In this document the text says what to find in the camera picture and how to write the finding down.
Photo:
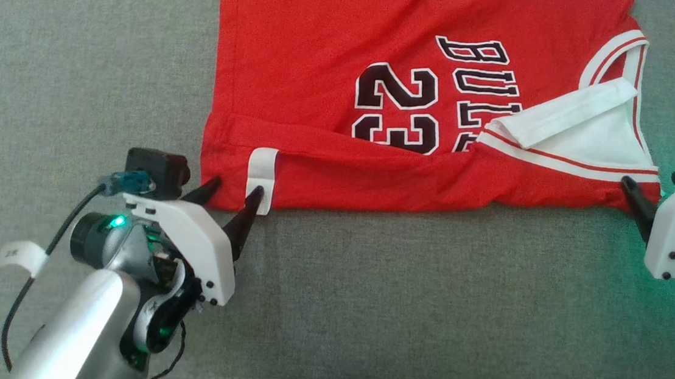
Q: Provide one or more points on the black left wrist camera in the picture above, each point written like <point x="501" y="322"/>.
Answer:
<point x="159" y="171"/>

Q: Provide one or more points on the large grey sofa chaise cushion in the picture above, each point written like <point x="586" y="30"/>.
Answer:
<point x="393" y="316"/>

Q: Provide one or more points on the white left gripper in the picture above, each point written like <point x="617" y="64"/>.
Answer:
<point x="198" y="244"/>

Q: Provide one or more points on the red Bulls basketball jersey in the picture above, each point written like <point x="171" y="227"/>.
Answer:
<point x="322" y="90"/>

